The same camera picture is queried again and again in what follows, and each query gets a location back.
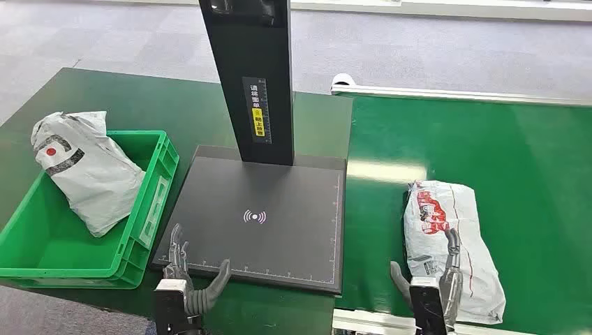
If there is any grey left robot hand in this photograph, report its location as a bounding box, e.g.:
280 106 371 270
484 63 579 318
164 223 232 318

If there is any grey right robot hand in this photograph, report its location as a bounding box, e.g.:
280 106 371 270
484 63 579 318
390 228 464 331

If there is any white package with red print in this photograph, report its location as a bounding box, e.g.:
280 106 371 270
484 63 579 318
403 180 507 325

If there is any green conveyor belt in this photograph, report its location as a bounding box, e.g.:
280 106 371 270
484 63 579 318
334 94 592 335

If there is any grey package with red dot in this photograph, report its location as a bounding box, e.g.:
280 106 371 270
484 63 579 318
30 110 147 239

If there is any white conveyor roller cap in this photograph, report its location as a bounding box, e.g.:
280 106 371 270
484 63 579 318
331 73 357 89

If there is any clear crate label holder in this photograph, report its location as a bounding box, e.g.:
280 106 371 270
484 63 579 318
138 175 171 248

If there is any green plastic crate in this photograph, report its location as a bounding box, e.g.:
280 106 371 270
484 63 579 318
0 130 180 291

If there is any black and yellow column label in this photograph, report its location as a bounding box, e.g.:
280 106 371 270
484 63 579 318
242 76 273 144

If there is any black scanner column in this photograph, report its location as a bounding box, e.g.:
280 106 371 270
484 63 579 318
198 0 296 167

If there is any white skirting strip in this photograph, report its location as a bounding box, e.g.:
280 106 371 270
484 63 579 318
290 0 592 22

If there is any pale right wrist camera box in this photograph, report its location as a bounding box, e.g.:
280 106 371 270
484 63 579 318
408 276 449 335

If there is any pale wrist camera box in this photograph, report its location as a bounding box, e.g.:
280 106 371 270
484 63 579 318
408 276 449 335
154 278 190 335

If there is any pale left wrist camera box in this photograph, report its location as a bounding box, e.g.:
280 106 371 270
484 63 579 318
154 278 190 335

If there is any short aluminium conveyor rail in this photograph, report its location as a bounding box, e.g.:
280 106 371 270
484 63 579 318
331 308 533 335

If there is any black scanner base plate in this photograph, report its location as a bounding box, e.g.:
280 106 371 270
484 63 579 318
151 144 348 296

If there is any long aluminium conveyor rail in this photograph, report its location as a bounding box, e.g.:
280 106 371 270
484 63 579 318
330 84 592 108

